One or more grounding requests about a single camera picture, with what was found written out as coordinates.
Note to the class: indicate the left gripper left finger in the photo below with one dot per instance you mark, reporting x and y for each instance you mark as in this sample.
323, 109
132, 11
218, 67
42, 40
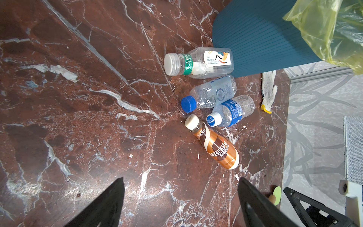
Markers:
105, 210

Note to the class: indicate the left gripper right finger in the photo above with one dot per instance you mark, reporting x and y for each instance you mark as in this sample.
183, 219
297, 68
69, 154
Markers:
257, 210

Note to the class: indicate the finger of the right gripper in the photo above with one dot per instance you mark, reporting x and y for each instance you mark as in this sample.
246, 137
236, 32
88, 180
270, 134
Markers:
312, 213

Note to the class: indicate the brown coffee bottle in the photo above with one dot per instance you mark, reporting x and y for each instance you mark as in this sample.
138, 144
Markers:
216, 145

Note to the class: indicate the clear bottle blue white label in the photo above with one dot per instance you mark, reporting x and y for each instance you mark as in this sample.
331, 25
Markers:
231, 111

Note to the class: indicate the square clear bottle blue cap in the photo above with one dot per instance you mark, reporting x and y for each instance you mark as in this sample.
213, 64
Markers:
210, 94

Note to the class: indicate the clear bottle green cap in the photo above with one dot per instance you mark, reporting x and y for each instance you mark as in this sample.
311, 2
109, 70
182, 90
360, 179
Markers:
200, 63

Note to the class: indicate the teal bin with yellow rim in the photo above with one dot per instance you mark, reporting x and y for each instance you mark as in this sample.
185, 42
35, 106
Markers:
259, 38

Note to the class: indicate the yellow plastic bin liner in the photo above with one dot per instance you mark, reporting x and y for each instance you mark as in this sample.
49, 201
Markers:
332, 29

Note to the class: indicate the white knitted work glove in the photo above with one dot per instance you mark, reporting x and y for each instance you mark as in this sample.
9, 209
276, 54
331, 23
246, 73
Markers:
269, 91

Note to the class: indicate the wooden handled green tool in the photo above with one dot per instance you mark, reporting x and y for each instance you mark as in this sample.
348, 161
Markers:
275, 197

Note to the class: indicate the white wire mesh basket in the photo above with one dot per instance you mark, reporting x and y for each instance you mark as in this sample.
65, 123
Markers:
353, 148

